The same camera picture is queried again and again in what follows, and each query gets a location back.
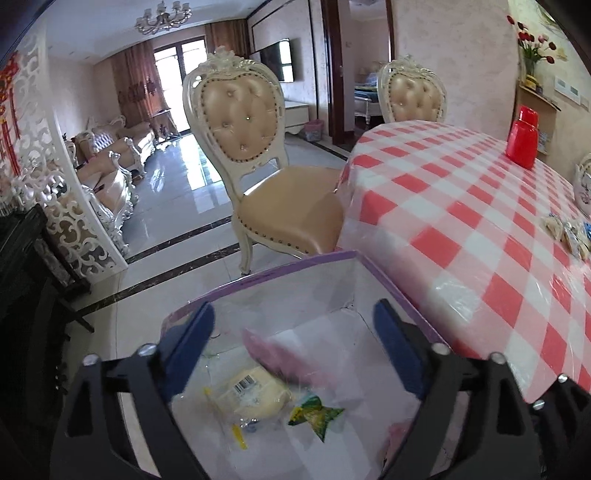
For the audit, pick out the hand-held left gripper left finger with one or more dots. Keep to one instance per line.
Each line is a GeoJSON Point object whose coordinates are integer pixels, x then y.
{"type": "Point", "coordinates": [194, 346]}

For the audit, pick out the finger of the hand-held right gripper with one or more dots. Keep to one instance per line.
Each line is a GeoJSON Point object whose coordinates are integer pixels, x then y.
{"type": "Point", "coordinates": [565, 415]}

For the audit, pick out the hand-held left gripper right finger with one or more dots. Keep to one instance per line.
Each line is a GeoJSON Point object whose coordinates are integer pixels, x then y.
{"type": "Point", "coordinates": [397, 350]}

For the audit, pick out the yellow cake packet with barcode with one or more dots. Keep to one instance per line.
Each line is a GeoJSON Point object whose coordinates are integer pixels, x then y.
{"type": "Point", "coordinates": [263, 397]}

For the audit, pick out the pink snack packet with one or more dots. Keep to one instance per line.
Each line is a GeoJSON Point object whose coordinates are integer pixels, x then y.
{"type": "Point", "coordinates": [286, 355]}

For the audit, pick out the purple-edged white box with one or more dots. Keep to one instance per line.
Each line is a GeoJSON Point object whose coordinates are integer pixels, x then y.
{"type": "Point", "coordinates": [323, 286]}

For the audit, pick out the green candy wrapper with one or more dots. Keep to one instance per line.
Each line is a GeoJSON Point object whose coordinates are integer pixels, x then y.
{"type": "Point", "coordinates": [314, 415]}

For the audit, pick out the green yellow snack packet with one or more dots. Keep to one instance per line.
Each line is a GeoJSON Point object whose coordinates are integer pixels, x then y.
{"type": "Point", "coordinates": [572, 237]}

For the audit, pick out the large clear cake packet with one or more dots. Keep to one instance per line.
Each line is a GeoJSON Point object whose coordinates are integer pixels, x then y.
{"type": "Point", "coordinates": [554, 227]}

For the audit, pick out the black cabinet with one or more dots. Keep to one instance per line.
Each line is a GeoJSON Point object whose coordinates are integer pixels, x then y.
{"type": "Point", "coordinates": [23, 300]}

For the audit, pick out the cream leather sofa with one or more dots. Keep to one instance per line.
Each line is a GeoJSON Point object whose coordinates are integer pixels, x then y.
{"type": "Point", "coordinates": [106, 184]}
{"type": "Point", "coordinates": [138, 138]}

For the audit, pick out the white lattice screen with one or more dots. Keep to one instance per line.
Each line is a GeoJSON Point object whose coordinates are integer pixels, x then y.
{"type": "Point", "coordinates": [60, 207]}

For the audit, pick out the white floral teapot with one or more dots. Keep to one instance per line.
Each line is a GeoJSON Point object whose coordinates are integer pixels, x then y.
{"type": "Point", "coordinates": [585, 184]}

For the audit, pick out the pink waste bin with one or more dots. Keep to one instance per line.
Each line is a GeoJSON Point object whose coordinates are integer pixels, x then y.
{"type": "Point", "coordinates": [313, 131]}

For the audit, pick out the cream tufted dining chair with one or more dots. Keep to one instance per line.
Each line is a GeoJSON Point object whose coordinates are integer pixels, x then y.
{"type": "Point", "coordinates": [240, 115]}
{"type": "Point", "coordinates": [411, 97]}

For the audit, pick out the red plastic jar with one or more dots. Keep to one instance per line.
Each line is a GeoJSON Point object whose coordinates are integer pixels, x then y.
{"type": "Point", "coordinates": [521, 143]}

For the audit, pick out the white television cabinet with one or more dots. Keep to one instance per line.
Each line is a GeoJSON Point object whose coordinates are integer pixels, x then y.
{"type": "Point", "coordinates": [295, 115]}

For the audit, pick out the glass balcony door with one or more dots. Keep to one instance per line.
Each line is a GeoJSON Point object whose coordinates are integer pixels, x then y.
{"type": "Point", "coordinates": [178, 69]}

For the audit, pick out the brown curtain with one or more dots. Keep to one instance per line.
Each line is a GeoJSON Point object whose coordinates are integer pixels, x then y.
{"type": "Point", "coordinates": [226, 39]}
{"type": "Point", "coordinates": [134, 74]}

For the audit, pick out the yellow tin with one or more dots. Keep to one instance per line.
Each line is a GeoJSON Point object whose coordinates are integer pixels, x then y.
{"type": "Point", "coordinates": [532, 83]}

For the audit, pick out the red hanging decoration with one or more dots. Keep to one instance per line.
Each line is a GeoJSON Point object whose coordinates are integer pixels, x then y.
{"type": "Point", "coordinates": [9, 83]}

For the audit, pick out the crystal chandelier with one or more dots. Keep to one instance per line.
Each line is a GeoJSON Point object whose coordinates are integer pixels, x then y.
{"type": "Point", "coordinates": [161, 21]}

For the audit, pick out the vase of red flowers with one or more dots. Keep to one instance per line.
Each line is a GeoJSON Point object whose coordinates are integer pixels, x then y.
{"type": "Point", "coordinates": [526, 39]}

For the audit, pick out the wooden wall shelf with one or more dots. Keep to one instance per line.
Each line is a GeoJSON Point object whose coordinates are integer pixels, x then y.
{"type": "Point", "coordinates": [531, 104]}

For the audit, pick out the dark wooden door frame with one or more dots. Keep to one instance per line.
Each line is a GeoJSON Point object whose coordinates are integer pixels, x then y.
{"type": "Point", "coordinates": [330, 69]}

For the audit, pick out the wall-mounted television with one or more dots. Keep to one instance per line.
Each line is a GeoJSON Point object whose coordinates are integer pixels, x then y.
{"type": "Point", "coordinates": [277, 60]}

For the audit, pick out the wall switch panel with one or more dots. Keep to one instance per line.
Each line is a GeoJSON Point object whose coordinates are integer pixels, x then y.
{"type": "Point", "coordinates": [568, 87]}

